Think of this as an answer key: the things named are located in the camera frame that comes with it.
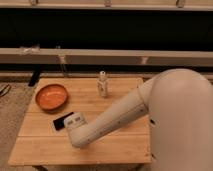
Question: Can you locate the black smartphone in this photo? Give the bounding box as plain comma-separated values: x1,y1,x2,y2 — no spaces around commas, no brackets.
53,112,72,131

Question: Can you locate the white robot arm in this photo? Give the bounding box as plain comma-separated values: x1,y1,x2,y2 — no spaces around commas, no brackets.
64,69,213,171

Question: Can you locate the grey horizontal rail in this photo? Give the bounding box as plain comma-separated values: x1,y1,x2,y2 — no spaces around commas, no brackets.
0,48,213,67

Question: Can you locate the orange bowl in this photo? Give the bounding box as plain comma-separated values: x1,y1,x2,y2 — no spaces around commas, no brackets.
35,84,68,110

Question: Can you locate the wooden table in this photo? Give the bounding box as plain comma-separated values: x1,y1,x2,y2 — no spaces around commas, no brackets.
8,78,150,166

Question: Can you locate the black cable on floor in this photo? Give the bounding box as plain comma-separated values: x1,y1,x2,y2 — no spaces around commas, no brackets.
0,83,12,99

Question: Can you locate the small white bottle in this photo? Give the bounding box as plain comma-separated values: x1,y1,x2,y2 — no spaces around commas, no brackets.
97,71,108,98

